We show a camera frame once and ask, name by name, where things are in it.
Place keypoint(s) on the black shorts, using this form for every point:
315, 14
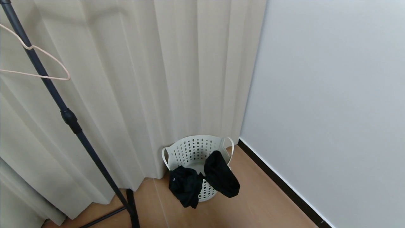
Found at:
221, 177

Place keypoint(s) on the white laundry basket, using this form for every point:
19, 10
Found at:
190, 152

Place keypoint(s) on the black clothes rack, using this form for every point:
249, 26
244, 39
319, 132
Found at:
69, 118

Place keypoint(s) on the pink clothes hanger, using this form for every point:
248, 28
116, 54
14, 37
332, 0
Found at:
19, 72

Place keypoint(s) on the white curtain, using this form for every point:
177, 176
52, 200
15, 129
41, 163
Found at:
158, 79
19, 202

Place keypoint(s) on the black garment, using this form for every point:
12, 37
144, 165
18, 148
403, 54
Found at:
186, 186

